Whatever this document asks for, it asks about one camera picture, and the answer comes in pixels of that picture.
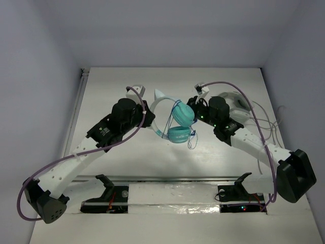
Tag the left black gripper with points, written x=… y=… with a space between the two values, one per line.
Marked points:
x=146 y=115

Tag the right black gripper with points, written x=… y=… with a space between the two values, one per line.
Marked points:
x=192 y=102

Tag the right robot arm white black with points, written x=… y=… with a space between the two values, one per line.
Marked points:
x=291 y=172

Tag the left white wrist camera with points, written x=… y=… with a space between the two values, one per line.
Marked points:
x=135 y=93

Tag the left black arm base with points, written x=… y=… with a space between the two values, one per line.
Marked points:
x=113 y=201

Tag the teal cat-ear headphones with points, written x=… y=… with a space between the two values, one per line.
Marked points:
x=178 y=128

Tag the aluminium side rail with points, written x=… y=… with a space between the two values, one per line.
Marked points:
x=82 y=84

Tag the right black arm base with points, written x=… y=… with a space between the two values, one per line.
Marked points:
x=235 y=199

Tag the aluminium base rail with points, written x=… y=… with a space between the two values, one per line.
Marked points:
x=169 y=179

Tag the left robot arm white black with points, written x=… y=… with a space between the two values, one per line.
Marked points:
x=44 y=190

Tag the white grey headphones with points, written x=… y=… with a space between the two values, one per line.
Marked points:
x=240 y=109

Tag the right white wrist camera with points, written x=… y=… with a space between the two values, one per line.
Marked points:
x=202 y=90

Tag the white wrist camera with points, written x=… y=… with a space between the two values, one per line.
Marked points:
x=202 y=90
x=135 y=93

